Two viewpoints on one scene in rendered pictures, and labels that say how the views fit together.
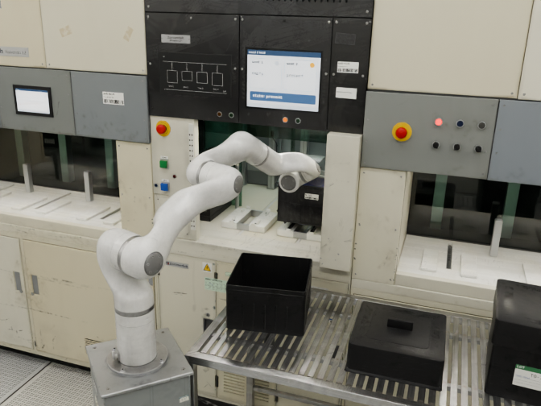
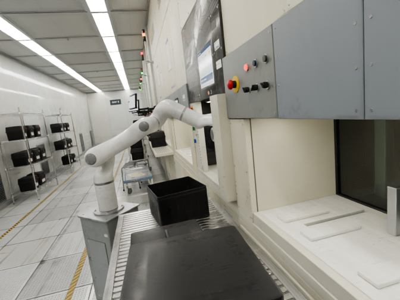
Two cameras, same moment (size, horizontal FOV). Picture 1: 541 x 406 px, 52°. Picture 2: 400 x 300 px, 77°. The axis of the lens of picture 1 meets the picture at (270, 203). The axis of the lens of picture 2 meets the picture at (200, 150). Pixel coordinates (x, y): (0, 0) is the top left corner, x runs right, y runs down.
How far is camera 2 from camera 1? 1.83 m
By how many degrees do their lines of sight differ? 58
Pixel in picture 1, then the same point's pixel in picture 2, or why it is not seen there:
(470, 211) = (391, 177)
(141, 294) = (97, 175)
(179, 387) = (102, 228)
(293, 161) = (205, 118)
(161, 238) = (99, 148)
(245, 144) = (162, 105)
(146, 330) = (100, 194)
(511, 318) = (137, 250)
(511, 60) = not seen: outside the picture
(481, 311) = (300, 279)
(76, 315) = not seen: hidden behind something
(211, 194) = (132, 131)
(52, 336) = not seen: hidden behind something
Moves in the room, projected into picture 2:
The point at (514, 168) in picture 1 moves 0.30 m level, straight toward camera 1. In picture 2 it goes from (292, 100) to (183, 113)
